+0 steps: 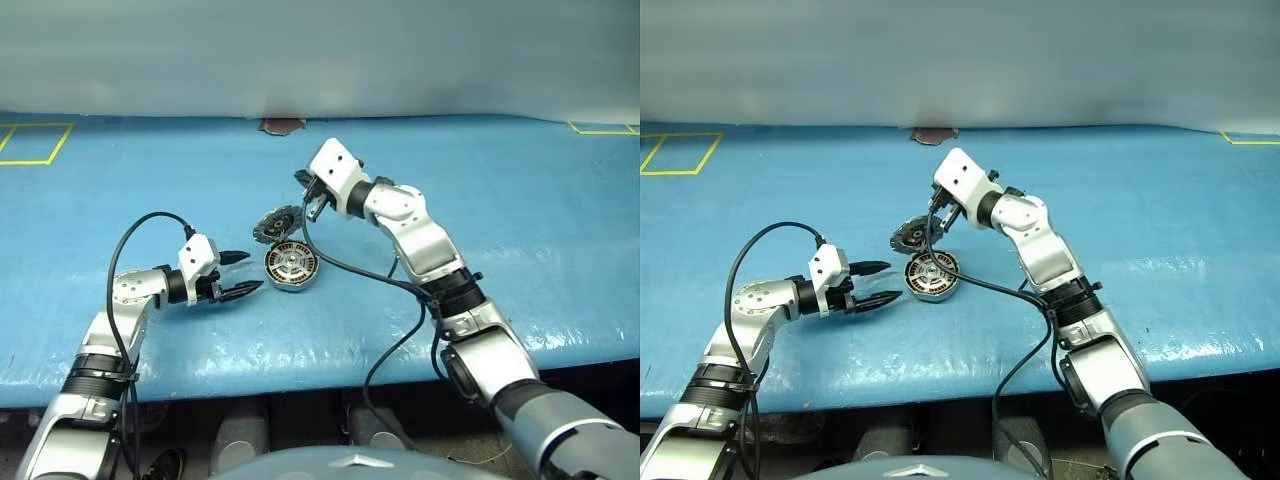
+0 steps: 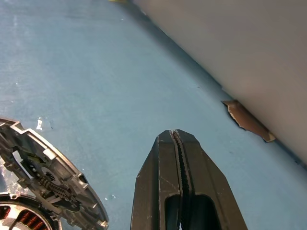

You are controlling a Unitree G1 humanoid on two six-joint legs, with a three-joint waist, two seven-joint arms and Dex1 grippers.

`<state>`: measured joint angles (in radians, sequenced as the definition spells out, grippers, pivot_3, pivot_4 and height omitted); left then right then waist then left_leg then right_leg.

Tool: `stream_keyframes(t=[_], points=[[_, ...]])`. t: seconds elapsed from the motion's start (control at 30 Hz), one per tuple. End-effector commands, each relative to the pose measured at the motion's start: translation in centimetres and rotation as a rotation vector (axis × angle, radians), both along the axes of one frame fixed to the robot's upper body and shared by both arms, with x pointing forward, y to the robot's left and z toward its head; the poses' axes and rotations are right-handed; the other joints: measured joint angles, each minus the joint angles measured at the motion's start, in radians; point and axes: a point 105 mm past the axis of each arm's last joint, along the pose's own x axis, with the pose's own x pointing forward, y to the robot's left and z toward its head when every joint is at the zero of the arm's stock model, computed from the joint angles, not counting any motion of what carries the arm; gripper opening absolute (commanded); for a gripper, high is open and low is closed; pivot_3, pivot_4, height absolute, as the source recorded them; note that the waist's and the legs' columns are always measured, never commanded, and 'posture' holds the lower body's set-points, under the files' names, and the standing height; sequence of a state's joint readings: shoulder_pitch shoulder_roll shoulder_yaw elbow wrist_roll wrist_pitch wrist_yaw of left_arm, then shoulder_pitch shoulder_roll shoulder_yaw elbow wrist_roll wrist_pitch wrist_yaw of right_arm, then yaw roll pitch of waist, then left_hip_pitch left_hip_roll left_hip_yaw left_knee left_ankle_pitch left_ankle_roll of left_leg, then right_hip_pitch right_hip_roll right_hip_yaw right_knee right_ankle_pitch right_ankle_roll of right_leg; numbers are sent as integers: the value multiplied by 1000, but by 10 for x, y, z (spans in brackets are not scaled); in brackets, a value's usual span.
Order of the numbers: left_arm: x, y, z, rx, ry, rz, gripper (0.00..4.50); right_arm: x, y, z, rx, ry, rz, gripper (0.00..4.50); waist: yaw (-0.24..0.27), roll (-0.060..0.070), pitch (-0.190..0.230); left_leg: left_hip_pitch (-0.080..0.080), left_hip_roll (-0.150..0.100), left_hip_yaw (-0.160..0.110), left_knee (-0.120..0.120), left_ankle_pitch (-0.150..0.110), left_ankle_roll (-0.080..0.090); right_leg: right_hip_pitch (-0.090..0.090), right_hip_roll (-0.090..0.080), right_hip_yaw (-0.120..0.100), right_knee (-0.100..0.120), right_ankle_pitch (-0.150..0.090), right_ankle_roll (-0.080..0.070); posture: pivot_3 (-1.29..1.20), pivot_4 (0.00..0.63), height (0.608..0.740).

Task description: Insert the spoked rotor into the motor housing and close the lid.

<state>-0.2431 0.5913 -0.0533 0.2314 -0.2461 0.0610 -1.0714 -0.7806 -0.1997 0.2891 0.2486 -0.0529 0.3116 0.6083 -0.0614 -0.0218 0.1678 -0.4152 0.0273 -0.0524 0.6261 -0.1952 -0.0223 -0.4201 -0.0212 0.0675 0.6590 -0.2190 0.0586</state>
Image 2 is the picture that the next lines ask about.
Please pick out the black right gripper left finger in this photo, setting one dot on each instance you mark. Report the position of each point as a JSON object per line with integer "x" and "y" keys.
{"x": 156, "y": 182}

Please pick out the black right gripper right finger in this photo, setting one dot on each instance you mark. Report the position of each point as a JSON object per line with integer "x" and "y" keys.
{"x": 211, "y": 191}

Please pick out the dark round hinged motor lid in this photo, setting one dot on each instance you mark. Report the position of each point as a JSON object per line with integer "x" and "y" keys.
{"x": 60, "y": 177}

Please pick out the motor housing with copper windings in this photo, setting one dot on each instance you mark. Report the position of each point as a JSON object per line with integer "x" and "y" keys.
{"x": 24, "y": 220}

